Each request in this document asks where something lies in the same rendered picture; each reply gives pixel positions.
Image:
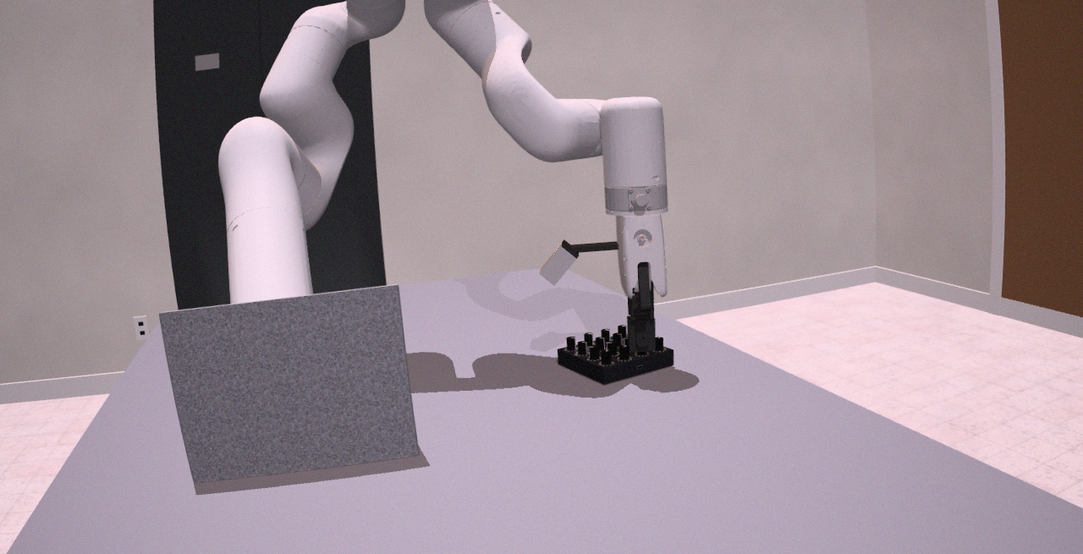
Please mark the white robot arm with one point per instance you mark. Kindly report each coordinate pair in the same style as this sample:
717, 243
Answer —
267, 248

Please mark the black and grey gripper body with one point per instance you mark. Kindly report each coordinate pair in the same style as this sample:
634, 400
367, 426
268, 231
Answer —
634, 248

